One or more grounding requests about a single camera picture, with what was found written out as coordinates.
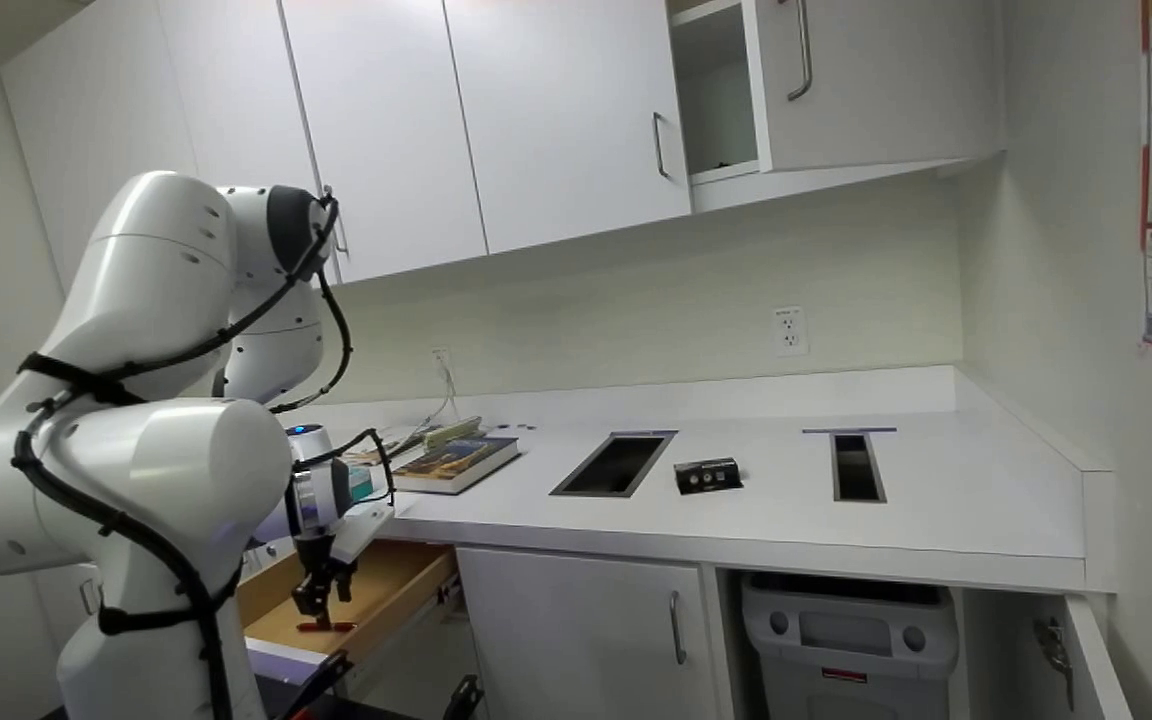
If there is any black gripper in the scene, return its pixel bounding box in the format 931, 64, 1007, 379
291, 527, 359, 633

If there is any open wooden drawer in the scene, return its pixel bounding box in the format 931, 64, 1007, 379
236, 538, 462, 693

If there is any open upper cabinet compartment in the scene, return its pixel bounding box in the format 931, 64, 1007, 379
663, 0, 774, 187

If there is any open white upper cabinet door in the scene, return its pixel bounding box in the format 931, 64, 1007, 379
752, 0, 1007, 175

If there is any open white cabinet door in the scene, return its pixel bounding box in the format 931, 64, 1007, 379
752, 0, 1007, 175
1060, 593, 1137, 720

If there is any open white lower cabinet door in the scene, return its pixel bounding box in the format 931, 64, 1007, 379
1060, 593, 1137, 720

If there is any teal and white box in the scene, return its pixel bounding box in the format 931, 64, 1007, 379
333, 451, 391, 510

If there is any dark blue chess cover book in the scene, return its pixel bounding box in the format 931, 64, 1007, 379
391, 411, 529, 499

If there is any small black countertop object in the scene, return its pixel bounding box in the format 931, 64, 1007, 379
671, 455, 747, 499

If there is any grey printer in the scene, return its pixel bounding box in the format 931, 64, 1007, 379
737, 574, 966, 720

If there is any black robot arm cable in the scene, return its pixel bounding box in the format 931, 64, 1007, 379
8, 187, 401, 720

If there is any white power cable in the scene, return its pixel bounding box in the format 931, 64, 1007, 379
432, 350, 462, 429

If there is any white wall power outlet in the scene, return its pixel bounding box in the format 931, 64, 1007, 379
768, 305, 812, 357

